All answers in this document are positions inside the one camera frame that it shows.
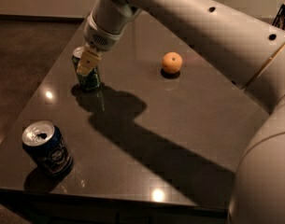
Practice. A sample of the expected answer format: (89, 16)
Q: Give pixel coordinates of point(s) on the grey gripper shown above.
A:
(102, 37)

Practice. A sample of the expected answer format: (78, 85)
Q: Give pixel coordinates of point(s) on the orange fruit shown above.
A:
(171, 62)

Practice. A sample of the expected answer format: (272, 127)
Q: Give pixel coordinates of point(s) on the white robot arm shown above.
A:
(195, 91)

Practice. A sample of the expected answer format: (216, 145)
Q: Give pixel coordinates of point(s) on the blue soda can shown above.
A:
(44, 143)

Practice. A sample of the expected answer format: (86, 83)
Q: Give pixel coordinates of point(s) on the green soda can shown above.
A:
(90, 82)

